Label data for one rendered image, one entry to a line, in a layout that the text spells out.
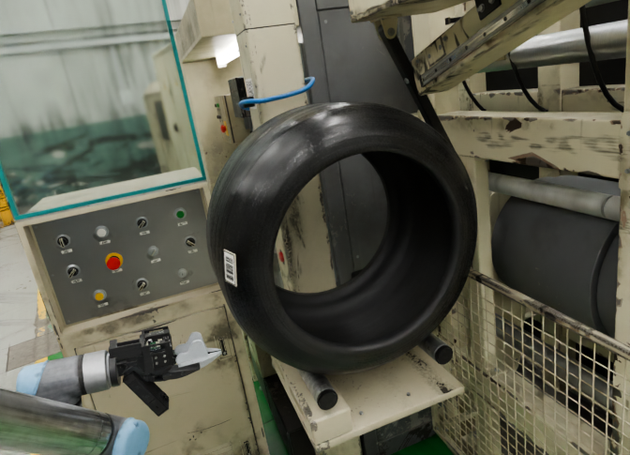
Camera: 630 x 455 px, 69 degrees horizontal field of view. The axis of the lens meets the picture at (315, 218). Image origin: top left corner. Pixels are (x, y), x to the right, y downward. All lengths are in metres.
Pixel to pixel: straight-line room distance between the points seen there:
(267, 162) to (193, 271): 0.85
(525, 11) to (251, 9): 0.59
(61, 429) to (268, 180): 0.50
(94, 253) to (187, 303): 0.33
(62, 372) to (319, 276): 0.66
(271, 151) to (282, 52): 0.40
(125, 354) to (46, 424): 0.22
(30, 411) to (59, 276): 0.86
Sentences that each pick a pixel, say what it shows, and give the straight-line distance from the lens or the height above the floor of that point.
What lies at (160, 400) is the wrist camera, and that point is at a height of 0.96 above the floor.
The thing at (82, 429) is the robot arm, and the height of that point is 1.06.
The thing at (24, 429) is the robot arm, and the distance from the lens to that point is 0.80.
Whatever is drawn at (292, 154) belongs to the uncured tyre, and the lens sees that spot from 0.81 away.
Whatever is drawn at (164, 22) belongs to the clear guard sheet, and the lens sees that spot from 1.51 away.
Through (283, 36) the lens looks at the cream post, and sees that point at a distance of 1.18.
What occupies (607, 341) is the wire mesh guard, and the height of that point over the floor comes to 1.00.
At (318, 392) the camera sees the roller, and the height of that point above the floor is 0.92.
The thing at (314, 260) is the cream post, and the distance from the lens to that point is 1.26.
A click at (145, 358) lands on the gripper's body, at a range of 0.97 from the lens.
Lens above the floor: 1.52
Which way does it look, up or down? 17 degrees down
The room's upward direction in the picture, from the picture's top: 9 degrees counter-clockwise
